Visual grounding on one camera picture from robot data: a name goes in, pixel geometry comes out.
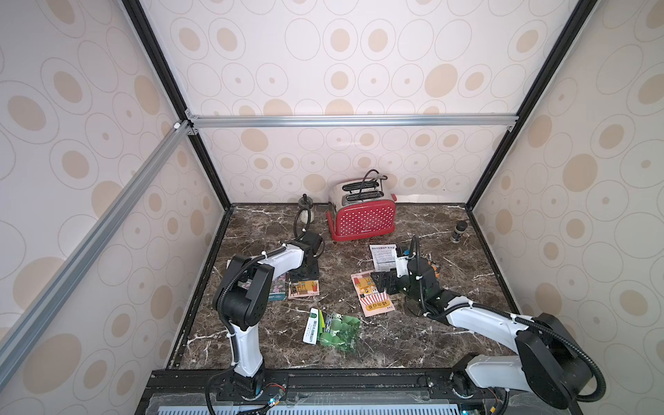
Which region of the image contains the small dark spice bottle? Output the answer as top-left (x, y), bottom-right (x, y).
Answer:
top-left (451, 221), bottom-right (468, 244)

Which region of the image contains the silver aluminium side rail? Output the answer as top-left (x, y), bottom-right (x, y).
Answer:
top-left (1, 119), bottom-right (193, 388)

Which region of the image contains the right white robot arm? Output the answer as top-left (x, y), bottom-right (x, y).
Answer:
top-left (369, 255), bottom-right (607, 413)

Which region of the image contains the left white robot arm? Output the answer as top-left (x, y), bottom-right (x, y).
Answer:
top-left (213, 231), bottom-right (323, 380)

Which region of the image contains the white orange-text seed packet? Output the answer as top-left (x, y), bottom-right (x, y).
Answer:
top-left (351, 271), bottom-right (395, 317)

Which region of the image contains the silver aluminium cross rail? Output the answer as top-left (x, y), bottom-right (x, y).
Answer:
top-left (187, 113), bottom-right (519, 131)

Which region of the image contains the black right corner post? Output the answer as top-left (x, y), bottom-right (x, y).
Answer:
top-left (465, 0), bottom-right (598, 214)

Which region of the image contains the orange marigold seed packet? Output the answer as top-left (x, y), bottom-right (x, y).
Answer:
top-left (288, 280), bottom-right (320, 299)

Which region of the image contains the green pea seed packet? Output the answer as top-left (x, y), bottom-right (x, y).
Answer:
top-left (303, 308), bottom-right (361, 353)

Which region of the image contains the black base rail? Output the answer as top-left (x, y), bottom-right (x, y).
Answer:
top-left (134, 367), bottom-right (584, 415)

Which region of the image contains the black corner frame post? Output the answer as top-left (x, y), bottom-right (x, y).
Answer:
top-left (121, 0), bottom-right (233, 210)

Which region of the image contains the red polka dot toaster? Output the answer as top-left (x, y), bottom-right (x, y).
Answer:
top-left (327, 169), bottom-right (397, 242)

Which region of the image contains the white green-text seed packet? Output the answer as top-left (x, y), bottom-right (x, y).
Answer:
top-left (369, 244), bottom-right (398, 273)

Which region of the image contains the glass jar with white granules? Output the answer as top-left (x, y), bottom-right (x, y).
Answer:
top-left (297, 194), bottom-right (314, 225)

